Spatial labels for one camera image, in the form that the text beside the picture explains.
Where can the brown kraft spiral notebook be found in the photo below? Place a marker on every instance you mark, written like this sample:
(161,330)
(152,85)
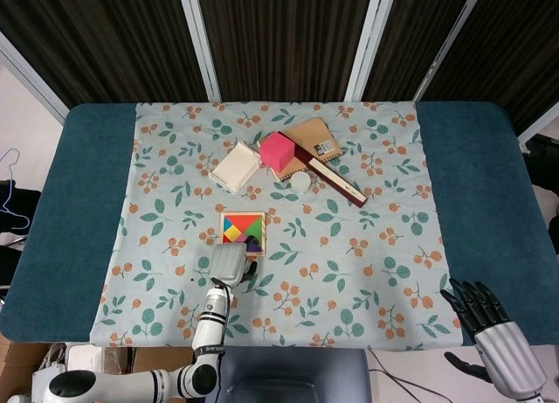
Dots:
(312,134)

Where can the small white round lid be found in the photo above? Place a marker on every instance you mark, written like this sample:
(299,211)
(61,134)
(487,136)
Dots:
(301,182)

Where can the green triangle puzzle piece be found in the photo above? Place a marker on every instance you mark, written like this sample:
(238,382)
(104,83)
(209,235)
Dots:
(257,230)

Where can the white plastic box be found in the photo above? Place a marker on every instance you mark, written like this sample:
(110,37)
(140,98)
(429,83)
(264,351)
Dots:
(236,164)

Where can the pink toy block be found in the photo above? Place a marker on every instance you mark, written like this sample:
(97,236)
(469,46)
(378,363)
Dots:
(243,238)

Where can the black equipment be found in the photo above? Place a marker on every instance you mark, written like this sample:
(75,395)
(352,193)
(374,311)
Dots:
(543,158)

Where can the wooden tangram tray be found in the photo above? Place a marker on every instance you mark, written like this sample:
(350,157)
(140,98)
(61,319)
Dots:
(264,232)

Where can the yellow square puzzle piece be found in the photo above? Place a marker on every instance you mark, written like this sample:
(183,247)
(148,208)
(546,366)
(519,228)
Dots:
(236,234)

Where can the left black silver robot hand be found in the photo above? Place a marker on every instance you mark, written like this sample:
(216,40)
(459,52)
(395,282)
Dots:
(227,265)

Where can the pink cube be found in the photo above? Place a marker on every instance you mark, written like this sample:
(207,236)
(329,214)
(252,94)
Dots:
(277,151)

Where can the dark red triangle puzzle piece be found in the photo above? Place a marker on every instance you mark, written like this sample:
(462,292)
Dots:
(228,241)

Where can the brown cardboard box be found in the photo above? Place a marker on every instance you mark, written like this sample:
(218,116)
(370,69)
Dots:
(17,368)
(166,357)

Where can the dark grey chair seat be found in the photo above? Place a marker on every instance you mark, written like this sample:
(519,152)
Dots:
(297,377)

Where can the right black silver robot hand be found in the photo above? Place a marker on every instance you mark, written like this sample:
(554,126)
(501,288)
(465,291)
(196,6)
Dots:
(508,359)

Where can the floral leaf print tablecloth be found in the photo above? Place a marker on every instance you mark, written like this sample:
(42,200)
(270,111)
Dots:
(305,272)

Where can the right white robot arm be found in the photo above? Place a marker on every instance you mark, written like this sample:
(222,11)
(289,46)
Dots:
(539,398)

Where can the teal fabric table cover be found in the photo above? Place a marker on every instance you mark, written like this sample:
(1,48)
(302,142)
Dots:
(87,180)

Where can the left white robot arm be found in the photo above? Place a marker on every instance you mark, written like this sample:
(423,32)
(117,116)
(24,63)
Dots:
(209,324)

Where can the black chair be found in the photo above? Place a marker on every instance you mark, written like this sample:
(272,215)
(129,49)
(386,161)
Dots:
(26,202)

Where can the purple parallelogram tangram piece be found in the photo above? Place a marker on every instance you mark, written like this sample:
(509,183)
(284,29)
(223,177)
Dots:
(254,245)

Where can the blue triangle puzzle piece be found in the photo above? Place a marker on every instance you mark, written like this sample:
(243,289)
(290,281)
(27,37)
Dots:
(228,224)

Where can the dark red long box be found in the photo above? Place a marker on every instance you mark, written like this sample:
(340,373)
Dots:
(336,180)

